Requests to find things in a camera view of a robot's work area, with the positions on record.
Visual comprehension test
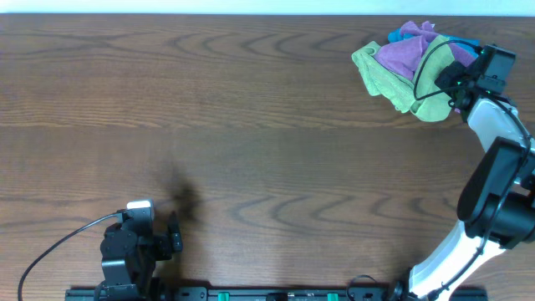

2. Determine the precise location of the right black camera cable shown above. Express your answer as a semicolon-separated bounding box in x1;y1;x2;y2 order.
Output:
412;38;482;102

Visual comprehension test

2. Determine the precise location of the blue cloth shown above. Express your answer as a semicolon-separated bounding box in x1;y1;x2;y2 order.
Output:
388;28;480;58

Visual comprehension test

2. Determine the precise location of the light green cloth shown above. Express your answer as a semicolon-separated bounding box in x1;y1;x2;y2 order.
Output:
410;35;455;122

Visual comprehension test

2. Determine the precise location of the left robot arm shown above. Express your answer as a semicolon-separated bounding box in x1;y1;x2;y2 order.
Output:
93;208;183;300

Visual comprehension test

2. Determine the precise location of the olive green cloth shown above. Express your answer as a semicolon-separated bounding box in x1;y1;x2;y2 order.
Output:
351;41;415;113

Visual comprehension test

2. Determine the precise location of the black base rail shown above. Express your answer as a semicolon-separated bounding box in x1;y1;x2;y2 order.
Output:
64;286;490;301

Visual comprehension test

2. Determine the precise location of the purple cloth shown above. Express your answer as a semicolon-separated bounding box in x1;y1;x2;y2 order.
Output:
374;20;477;81

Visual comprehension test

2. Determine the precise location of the left black camera cable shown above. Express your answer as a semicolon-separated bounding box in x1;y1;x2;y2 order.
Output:
17;212;125;301

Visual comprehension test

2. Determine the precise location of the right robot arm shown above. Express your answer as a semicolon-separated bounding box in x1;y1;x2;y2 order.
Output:
389;59;534;300

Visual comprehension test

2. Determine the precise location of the black camera cable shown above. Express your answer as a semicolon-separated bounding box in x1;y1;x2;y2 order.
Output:
17;212;125;301
412;38;482;102

